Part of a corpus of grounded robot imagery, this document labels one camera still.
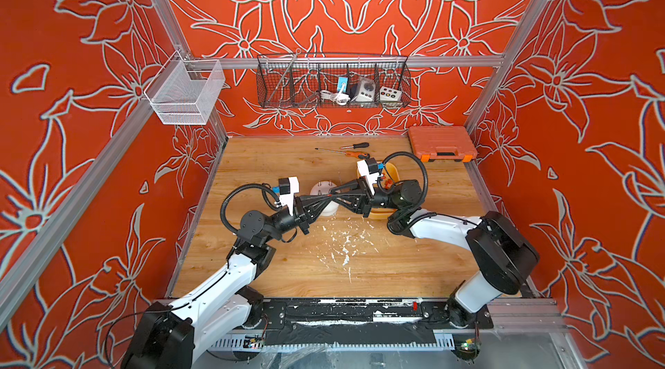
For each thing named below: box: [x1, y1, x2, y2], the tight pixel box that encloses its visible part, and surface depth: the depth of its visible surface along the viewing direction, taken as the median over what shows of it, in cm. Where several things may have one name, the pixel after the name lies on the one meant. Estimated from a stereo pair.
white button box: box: [379, 85, 402, 103], surface depth 96 cm
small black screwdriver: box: [340, 142, 370, 149], surface depth 117 cm
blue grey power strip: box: [337, 76, 349, 93], surface depth 85 cm
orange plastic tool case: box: [407, 125, 478, 163], surface depth 113 cm
